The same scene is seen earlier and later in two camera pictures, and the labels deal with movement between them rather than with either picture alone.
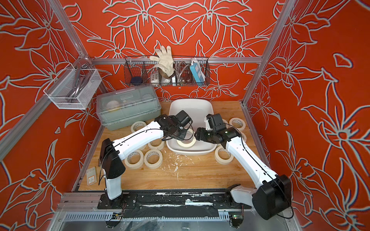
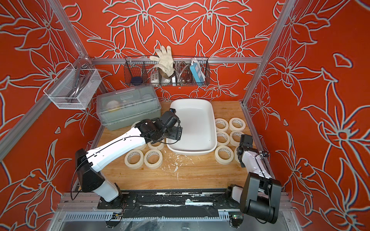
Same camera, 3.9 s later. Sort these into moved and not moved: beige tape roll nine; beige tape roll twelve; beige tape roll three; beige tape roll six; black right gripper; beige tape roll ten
Moved: black right gripper; beige tape roll twelve
Not moved: beige tape roll nine; beige tape roll three; beige tape roll six; beige tape roll ten
